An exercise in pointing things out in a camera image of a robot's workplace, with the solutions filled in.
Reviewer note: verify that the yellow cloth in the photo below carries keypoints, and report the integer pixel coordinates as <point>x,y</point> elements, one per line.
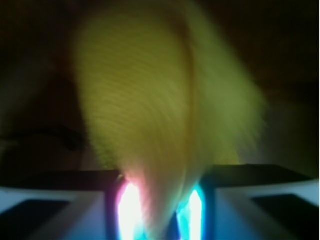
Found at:
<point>164,97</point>

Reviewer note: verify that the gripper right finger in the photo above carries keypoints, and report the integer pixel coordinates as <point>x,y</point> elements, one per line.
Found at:
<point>252,202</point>

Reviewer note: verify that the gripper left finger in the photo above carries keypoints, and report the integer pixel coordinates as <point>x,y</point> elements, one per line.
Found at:
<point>70,205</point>

